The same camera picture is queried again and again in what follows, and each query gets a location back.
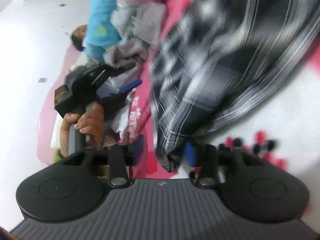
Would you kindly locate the blue patterned pillow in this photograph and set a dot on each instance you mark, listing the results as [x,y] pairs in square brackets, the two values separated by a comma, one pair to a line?
[100,33]

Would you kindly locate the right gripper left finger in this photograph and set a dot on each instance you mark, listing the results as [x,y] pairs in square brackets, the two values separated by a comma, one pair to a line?
[113,165]

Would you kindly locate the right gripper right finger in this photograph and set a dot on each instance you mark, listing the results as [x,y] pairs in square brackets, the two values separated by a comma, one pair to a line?
[207,159]

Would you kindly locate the grey hoodie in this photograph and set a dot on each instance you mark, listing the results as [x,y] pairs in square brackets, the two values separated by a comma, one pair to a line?
[139,29]

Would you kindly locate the black white plaid shirt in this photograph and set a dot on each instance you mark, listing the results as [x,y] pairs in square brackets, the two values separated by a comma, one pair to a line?
[221,60]

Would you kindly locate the person's left hand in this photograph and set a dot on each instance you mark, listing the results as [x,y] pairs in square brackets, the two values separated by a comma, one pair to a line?
[90,123]

